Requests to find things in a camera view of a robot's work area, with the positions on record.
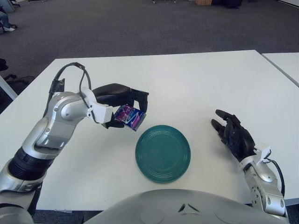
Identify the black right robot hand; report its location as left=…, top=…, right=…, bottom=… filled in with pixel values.
left=211, top=109, right=257, bottom=162

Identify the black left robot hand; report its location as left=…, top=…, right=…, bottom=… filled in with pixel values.
left=92, top=83, right=150, bottom=129

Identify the blue purple gum pack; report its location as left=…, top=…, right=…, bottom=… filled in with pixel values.
left=114, top=104, right=147, bottom=132

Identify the green round plate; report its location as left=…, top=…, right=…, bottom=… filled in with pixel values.
left=135, top=125, right=192, bottom=184

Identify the silver robot torso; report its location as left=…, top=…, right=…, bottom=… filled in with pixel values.
left=83, top=189, right=289, bottom=224

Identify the wheeled metal cart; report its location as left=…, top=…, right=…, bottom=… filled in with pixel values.
left=151, top=0, right=187, bottom=4

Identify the white slanted table leg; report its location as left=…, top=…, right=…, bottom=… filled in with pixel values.
left=0, top=74, right=18, bottom=101

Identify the seated person in jeans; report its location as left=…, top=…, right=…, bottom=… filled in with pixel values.
left=0, top=6, right=18, bottom=32

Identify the black storage case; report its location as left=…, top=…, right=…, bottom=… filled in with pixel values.
left=212, top=0, right=243, bottom=9

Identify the grey cabinet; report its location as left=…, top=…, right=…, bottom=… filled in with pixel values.
left=0, top=0, right=14, bottom=12

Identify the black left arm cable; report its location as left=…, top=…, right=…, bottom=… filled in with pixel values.
left=43, top=62, right=99, bottom=124

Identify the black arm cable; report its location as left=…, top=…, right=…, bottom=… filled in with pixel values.
left=263, top=158, right=285, bottom=199
left=43, top=62, right=99, bottom=124

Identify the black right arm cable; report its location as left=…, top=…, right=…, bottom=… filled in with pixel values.
left=263, top=158, right=285, bottom=199

